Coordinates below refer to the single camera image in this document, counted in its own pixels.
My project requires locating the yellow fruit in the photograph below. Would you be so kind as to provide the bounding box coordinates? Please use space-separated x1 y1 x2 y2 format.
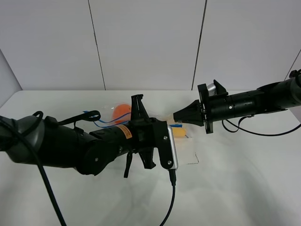
172 127 187 138

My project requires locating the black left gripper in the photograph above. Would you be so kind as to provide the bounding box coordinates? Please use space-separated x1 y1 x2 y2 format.
128 94 170 169

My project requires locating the clear blue-zipper file bag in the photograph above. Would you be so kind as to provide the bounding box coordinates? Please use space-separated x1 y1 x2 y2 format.
82 101 199 165

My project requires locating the black left camera cable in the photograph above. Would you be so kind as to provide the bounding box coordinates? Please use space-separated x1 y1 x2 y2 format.
158 169 177 226

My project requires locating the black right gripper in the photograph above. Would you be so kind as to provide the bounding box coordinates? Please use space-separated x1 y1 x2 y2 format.
173 80 229 134

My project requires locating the orange fruit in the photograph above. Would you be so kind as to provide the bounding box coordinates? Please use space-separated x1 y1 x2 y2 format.
112 104 131 124

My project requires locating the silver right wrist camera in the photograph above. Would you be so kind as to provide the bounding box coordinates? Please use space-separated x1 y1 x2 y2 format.
207 83 216 96

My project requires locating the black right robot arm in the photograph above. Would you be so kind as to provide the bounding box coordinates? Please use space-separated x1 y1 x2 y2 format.
173 70 301 134

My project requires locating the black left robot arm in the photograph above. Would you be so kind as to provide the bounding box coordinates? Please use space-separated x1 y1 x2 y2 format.
0 94 177 178

